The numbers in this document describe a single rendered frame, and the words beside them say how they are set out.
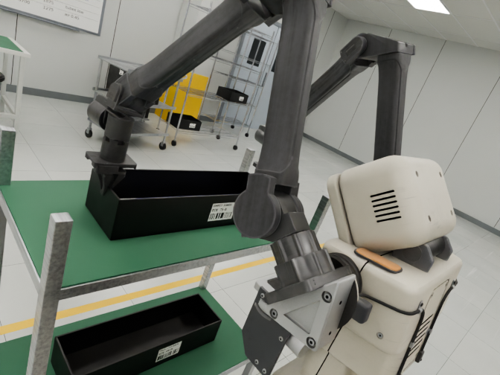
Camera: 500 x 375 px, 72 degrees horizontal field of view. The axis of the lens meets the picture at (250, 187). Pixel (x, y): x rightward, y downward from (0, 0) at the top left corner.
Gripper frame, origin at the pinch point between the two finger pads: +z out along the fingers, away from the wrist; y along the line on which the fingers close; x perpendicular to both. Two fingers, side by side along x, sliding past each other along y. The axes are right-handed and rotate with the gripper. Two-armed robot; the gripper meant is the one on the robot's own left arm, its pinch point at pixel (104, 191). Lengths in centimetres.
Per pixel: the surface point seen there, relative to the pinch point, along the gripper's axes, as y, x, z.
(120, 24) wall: -200, -469, -14
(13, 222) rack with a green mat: 17.3, -3.4, 9.5
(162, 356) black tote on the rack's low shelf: -31, 8, 64
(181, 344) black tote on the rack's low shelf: -38, 8, 62
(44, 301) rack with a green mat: 17.0, 21.2, 11.0
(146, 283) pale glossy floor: -73, -67, 104
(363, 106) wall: -734, -340, -23
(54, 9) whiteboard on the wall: -112, -466, -5
